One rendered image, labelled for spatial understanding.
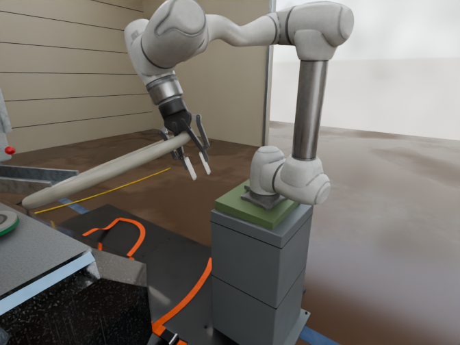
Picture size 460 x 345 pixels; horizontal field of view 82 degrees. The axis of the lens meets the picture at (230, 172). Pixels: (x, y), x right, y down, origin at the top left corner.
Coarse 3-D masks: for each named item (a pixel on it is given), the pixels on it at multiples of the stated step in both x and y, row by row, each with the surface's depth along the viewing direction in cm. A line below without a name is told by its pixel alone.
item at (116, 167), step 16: (160, 144) 64; (176, 144) 68; (112, 160) 100; (128, 160) 59; (144, 160) 61; (80, 176) 92; (96, 176) 57; (112, 176) 58; (48, 192) 57; (64, 192) 57; (32, 208) 63
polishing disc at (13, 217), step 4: (0, 212) 114; (4, 212) 114; (8, 212) 114; (12, 212) 114; (0, 216) 111; (4, 216) 111; (8, 216) 111; (12, 216) 111; (16, 216) 111; (0, 220) 108; (4, 220) 108; (8, 220) 108; (12, 220) 108; (0, 224) 105; (4, 224) 105; (8, 224) 105; (12, 224) 107; (0, 228) 102; (4, 228) 103
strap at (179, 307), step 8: (112, 224) 270; (136, 224) 271; (88, 232) 238; (144, 232) 256; (136, 248) 232; (208, 264) 213; (208, 272) 204; (200, 280) 196; (192, 296) 182; (184, 304) 176; (168, 312) 169; (176, 312) 169; (160, 320) 164
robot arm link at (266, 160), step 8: (256, 152) 126; (264, 152) 122; (272, 152) 121; (280, 152) 123; (256, 160) 124; (264, 160) 121; (272, 160) 120; (280, 160) 122; (256, 168) 124; (264, 168) 121; (272, 168) 119; (256, 176) 125; (264, 176) 122; (272, 176) 119; (256, 184) 127; (264, 184) 123; (256, 192) 129; (264, 192) 127; (272, 192) 128
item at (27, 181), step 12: (0, 168) 100; (12, 168) 98; (24, 168) 97; (36, 168) 95; (48, 168) 95; (0, 180) 86; (12, 180) 85; (24, 180) 84; (36, 180) 96; (48, 180) 96; (60, 180) 94; (12, 192) 87; (24, 192) 85
